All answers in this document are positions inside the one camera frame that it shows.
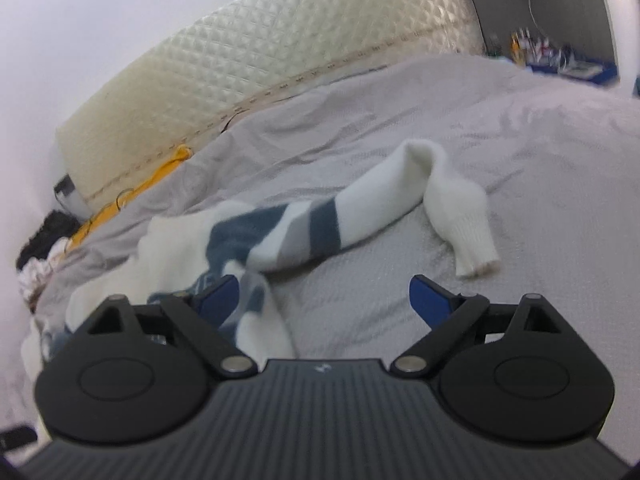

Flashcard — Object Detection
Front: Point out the black wall socket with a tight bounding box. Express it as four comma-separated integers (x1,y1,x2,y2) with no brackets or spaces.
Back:
54,175,76,206

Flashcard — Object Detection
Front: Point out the yellow cloth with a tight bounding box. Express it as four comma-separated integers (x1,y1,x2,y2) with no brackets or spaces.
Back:
65,144,193,256

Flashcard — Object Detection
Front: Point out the clutter of small bedside things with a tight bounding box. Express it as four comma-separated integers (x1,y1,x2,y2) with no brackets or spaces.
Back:
507,27,618,81

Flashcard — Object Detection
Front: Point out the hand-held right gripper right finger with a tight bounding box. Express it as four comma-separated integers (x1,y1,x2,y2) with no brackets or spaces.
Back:
391,274,563,379

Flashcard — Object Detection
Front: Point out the black fuzzy garment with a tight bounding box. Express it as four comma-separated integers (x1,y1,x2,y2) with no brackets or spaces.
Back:
15,210,83,271

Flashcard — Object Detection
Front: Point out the white sweater with blue stripes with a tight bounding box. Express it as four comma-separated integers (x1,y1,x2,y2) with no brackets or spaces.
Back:
22,139,501,361

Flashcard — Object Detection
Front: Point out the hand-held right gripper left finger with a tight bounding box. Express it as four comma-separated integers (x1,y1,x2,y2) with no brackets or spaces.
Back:
87,275,258,379

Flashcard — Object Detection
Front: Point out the cream quilted mattress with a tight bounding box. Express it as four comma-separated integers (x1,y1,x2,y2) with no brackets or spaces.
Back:
55,0,483,206

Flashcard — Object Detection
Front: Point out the grey bed sheet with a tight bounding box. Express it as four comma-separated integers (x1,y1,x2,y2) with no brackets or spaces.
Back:
0,52,640,461

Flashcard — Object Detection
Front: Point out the thin black cable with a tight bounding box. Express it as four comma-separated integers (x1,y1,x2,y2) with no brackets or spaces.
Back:
85,187,136,231

